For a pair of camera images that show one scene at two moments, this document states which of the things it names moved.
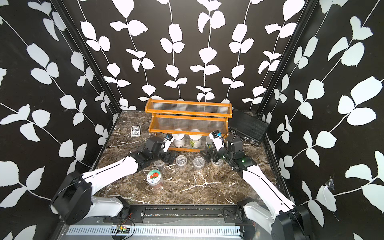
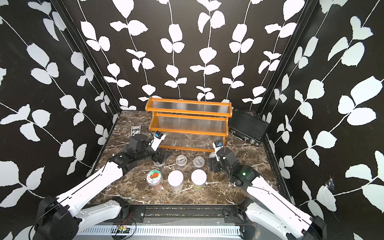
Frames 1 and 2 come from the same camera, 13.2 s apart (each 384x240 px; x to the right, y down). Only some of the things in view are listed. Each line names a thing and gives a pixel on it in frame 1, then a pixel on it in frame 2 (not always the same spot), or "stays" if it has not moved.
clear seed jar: (181, 160) stays
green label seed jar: (195, 141) -> (198, 178)
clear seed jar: (198, 162) stays
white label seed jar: (179, 140) -> (176, 180)
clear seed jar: (160, 164) stays
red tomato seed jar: (154, 179) stays
